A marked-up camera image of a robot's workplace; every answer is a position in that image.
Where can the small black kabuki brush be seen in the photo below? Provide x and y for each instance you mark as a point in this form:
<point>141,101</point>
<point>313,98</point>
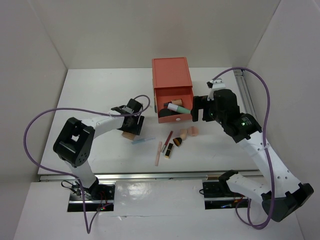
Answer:
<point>177,141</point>

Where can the mint green makeup tube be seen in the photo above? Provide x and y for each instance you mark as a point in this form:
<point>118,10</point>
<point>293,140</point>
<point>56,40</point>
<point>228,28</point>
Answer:
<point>179,109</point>

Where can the square black compact case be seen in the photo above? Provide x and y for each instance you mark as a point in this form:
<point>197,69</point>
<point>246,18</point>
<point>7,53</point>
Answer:
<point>165,112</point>

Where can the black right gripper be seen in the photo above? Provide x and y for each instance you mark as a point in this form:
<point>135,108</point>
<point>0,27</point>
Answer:
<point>200,102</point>

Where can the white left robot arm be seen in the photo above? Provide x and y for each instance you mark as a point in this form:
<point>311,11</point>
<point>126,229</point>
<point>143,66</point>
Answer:
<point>74,142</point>

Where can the black gold lipstick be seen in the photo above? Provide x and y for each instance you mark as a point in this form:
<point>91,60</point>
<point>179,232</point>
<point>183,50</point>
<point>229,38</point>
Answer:
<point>168,151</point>

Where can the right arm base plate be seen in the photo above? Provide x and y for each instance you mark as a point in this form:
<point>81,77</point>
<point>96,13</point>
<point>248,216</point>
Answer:
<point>216,198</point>

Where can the round beige powder puff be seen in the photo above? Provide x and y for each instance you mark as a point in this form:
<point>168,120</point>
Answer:
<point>193,131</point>

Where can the red lip gloss wand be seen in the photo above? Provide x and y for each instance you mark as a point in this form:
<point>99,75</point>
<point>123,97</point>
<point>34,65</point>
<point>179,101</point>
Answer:
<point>167,141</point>

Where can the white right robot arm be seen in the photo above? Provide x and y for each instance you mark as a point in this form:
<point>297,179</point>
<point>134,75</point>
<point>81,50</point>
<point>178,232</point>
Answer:
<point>283,193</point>

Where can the pink makeup stick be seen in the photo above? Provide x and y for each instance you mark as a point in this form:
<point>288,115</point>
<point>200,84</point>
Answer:
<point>159,149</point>

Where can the beige teardrop makeup sponge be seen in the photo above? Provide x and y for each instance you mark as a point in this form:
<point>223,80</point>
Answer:
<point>183,133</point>

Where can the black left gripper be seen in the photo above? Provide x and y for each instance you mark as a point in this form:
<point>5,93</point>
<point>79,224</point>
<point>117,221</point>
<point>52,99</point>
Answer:
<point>135,129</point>

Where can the coral three-tier drawer organizer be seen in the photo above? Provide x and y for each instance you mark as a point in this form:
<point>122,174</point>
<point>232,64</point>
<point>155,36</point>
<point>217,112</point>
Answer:
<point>170,73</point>

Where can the aluminium front rail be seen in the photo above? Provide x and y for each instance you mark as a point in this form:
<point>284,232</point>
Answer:
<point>211,175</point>

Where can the beige foundation bottle black cap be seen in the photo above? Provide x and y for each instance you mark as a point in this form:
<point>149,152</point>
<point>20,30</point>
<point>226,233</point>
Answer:
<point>177,102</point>

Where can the light blue makeup pencil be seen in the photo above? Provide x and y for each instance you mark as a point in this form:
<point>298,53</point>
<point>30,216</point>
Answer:
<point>142,140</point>

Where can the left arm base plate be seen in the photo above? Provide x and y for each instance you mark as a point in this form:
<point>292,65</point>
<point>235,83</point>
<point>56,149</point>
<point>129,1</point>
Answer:
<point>104,201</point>

